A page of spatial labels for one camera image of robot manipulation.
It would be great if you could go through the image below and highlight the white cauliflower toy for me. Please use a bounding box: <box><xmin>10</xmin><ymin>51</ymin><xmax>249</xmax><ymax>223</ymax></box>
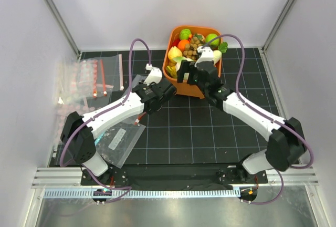
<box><xmin>172</xmin><ymin>56</ymin><xmax>187</xmax><ymax>71</ymax></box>

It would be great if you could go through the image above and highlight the orange zipper clear bag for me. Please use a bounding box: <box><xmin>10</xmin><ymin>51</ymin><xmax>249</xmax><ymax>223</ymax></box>
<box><xmin>125</xmin><ymin>74</ymin><xmax>148</xmax><ymax>126</ymax></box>

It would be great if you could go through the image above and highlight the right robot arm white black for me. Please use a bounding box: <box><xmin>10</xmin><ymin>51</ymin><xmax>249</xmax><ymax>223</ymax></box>
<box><xmin>177</xmin><ymin>60</ymin><xmax>307</xmax><ymax>183</ymax></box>

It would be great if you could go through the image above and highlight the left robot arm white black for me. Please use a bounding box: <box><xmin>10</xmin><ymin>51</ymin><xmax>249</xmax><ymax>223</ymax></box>
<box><xmin>60</xmin><ymin>79</ymin><xmax>176</xmax><ymax>185</ymax></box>

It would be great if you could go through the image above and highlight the red zipper clear bag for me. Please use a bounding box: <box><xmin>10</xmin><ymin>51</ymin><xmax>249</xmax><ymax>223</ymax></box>
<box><xmin>92</xmin><ymin>59</ymin><xmax>107</xmax><ymax>98</ymax></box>

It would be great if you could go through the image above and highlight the blue zipper clear bag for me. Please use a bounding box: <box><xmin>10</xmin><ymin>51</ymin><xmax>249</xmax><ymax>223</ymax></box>
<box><xmin>95</xmin><ymin>122</ymin><xmax>146</xmax><ymax>168</ymax></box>

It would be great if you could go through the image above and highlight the yellow banana bunch toy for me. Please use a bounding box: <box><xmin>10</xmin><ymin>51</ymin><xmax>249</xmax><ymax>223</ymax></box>
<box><xmin>165</xmin><ymin>65</ymin><xmax>177</xmax><ymax>79</ymax></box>

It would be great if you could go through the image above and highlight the brown longan bunch toy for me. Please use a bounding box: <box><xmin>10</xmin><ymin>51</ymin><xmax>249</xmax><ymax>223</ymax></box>
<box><xmin>183</xmin><ymin>36</ymin><xmax>202</xmax><ymax>60</ymax></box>

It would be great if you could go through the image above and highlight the yellow lemon toy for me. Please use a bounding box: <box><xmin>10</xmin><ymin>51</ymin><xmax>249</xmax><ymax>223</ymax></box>
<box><xmin>167</xmin><ymin>46</ymin><xmax>183</xmax><ymax>62</ymax></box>

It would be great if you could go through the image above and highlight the orange plastic basket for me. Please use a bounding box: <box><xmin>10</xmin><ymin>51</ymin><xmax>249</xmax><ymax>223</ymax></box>
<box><xmin>162</xmin><ymin>25</ymin><xmax>224</xmax><ymax>99</ymax></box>

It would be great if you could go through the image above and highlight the orange fruit toy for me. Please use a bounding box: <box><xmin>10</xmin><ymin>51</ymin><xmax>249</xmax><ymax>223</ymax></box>
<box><xmin>177</xmin><ymin>39</ymin><xmax>190</xmax><ymax>52</ymax></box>

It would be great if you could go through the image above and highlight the white radish toy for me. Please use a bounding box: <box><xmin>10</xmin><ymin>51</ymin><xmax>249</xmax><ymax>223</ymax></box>
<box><xmin>213</xmin><ymin>50</ymin><xmax>222</xmax><ymax>66</ymax></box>

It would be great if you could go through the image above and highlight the green apple toy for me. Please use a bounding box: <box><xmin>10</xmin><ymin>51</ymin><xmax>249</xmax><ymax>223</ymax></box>
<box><xmin>205</xmin><ymin>33</ymin><xmax>221</xmax><ymax>49</ymax></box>

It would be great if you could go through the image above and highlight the black grid mat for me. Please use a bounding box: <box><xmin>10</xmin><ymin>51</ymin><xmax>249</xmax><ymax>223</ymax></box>
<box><xmin>126</xmin><ymin>48</ymin><xmax>279</xmax><ymax>164</ymax></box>

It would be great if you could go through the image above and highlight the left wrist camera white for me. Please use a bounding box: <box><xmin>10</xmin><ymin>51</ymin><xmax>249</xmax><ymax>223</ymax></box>
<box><xmin>143</xmin><ymin>64</ymin><xmax>162</xmax><ymax>85</ymax></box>

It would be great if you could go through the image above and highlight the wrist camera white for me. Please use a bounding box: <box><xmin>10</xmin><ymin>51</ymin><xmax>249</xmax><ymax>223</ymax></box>
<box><xmin>143</xmin><ymin>64</ymin><xmax>162</xmax><ymax>85</ymax></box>
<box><xmin>196</xmin><ymin>46</ymin><xmax>214</xmax><ymax>64</ymax></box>

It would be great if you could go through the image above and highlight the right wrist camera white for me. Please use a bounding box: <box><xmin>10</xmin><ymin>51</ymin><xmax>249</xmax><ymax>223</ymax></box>
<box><xmin>196</xmin><ymin>46</ymin><xmax>214</xmax><ymax>64</ymax></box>

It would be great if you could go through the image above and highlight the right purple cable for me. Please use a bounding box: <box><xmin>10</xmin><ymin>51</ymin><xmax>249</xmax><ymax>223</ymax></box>
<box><xmin>201</xmin><ymin>34</ymin><xmax>315</xmax><ymax>206</ymax></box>

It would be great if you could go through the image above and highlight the purple cable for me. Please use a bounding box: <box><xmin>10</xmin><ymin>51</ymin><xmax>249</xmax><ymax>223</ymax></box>
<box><xmin>201</xmin><ymin>34</ymin><xmax>315</xmax><ymax>206</ymax></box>
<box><xmin>59</xmin><ymin>38</ymin><xmax>153</xmax><ymax>204</ymax></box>

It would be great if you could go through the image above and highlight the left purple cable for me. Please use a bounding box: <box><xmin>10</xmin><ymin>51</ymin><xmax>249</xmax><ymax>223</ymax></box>
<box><xmin>59</xmin><ymin>38</ymin><xmax>153</xmax><ymax>204</ymax></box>

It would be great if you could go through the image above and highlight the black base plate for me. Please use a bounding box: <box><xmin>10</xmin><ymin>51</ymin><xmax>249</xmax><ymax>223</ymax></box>
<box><xmin>97</xmin><ymin>163</ymin><xmax>268</xmax><ymax>190</ymax></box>

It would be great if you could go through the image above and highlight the grey slotted cable duct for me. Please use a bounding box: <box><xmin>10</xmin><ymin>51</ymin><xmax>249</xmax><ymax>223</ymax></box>
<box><xmin>43</xmin><ymin>187</ymin><xmax>240</xmax><ymax>199</ymax></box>

